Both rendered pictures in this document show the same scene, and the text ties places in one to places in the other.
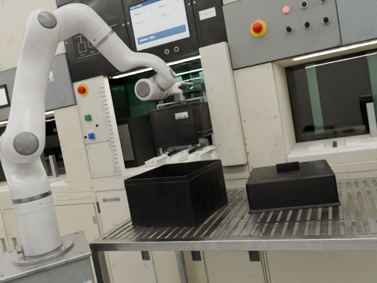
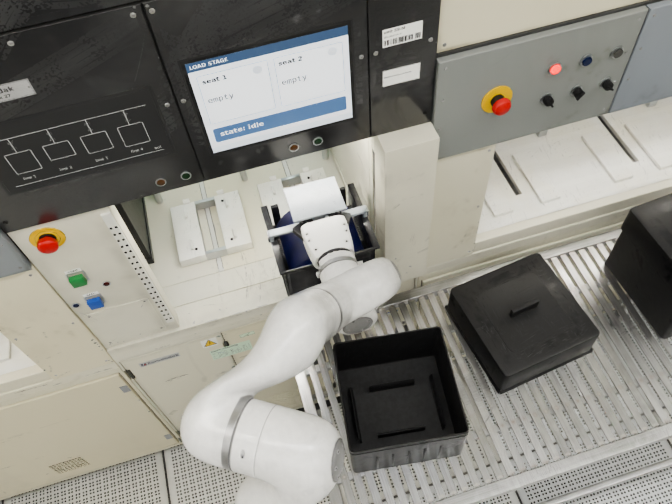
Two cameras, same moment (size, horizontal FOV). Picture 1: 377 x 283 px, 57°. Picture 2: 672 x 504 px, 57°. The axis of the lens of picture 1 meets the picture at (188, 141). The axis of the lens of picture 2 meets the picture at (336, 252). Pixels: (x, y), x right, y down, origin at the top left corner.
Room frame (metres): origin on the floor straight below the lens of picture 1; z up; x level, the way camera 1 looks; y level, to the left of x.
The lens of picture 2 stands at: (0.90, 0.48, 2.33)
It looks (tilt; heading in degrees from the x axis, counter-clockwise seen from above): 56 degrees down; 325
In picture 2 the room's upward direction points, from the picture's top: 6 degrees counter-clockwise
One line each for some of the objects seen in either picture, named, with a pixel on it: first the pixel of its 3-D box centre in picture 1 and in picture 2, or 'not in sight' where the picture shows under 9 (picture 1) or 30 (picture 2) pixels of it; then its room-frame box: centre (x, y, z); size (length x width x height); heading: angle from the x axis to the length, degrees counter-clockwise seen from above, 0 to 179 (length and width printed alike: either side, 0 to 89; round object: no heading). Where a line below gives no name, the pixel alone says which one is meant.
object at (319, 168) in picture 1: (289, 179); (520, 316); (1.25, -0.34, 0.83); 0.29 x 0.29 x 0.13; 73
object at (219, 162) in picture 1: (178, 191); (397, 399); (1.29, 0.07, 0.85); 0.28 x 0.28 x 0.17; 58
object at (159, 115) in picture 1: (182, 118); (320, 241); (1.64, 0.01, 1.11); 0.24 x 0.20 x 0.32; 66
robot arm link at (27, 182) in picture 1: (23, 161); not in sight; (1.16, 0.55, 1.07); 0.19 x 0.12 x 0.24; 34
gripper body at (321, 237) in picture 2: (166, 89); (329, 243); (1.54, 0.05, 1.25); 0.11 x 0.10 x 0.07; 156
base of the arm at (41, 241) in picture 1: (38, 225); not in sight; (1.13, 0.54, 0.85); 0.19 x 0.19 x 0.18
